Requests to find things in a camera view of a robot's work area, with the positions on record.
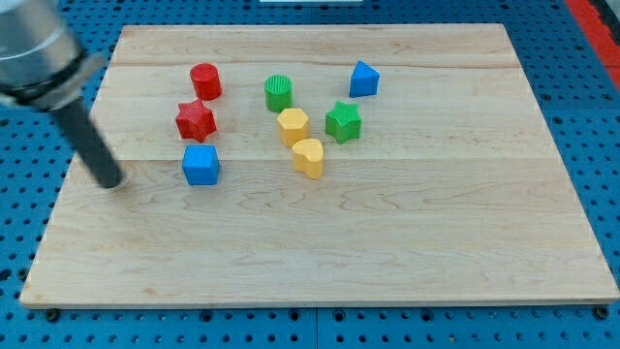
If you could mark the blue triangle block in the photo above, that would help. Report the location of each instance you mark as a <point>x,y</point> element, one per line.
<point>364,81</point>

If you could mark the yellow hexagon block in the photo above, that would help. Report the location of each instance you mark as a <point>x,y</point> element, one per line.
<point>293,126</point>

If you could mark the green star block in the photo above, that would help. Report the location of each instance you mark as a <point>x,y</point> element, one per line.
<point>343,122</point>

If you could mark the green cylinder block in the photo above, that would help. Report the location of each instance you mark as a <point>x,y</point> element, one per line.
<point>278,92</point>

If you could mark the blue cube block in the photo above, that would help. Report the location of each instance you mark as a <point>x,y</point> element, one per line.
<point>200,164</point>

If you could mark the wooden board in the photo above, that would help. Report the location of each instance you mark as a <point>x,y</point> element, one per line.
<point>454,194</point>

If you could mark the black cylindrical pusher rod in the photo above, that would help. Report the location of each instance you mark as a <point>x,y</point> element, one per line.
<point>75,122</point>

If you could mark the red cylinder block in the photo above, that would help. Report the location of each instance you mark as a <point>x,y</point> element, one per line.
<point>206,81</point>

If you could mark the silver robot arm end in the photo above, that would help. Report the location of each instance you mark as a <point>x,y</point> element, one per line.
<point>43,64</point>

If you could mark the red star block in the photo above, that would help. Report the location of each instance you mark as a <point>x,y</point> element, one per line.
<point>195,121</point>

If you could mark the yellow heart block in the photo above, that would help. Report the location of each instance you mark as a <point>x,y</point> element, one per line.
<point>308,157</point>

